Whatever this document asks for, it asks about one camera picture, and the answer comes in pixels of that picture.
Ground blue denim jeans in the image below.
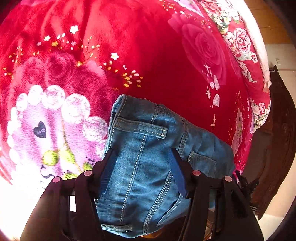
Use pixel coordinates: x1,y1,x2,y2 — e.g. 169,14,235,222
97,94,235,238

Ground dark wooden furniture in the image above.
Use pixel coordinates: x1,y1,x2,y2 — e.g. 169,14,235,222
242,66,295,219

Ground red floral plush blanket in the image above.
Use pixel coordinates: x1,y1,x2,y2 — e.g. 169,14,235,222
0,0,273,240

